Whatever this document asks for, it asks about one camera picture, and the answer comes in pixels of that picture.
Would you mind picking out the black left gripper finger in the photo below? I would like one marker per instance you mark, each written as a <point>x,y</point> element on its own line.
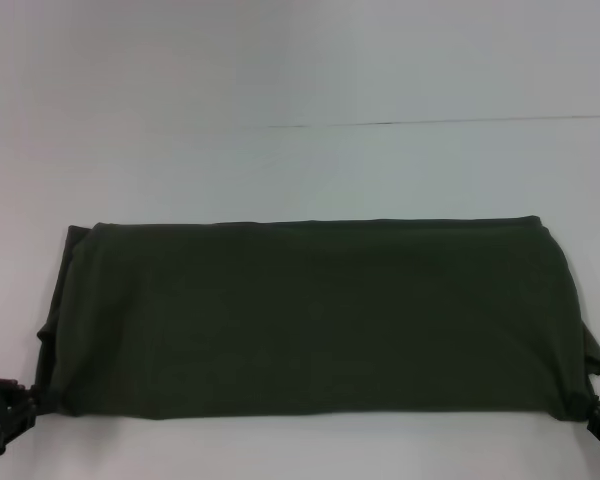
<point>5,422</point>
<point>10,392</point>

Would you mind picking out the dark green printed t-shirt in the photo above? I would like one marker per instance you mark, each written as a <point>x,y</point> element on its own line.
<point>320,320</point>

